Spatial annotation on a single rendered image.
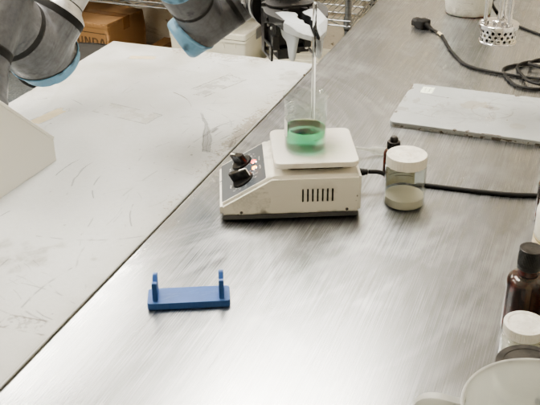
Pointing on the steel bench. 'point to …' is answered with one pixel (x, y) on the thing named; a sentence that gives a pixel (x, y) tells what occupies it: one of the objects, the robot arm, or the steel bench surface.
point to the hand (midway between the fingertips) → (313, 30)
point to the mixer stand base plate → (470, 113)
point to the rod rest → (188, 296)
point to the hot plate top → (341, 137)
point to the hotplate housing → (296, 193)
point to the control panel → (248, 171)
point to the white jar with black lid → (518, 352)
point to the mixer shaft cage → (498, 26)
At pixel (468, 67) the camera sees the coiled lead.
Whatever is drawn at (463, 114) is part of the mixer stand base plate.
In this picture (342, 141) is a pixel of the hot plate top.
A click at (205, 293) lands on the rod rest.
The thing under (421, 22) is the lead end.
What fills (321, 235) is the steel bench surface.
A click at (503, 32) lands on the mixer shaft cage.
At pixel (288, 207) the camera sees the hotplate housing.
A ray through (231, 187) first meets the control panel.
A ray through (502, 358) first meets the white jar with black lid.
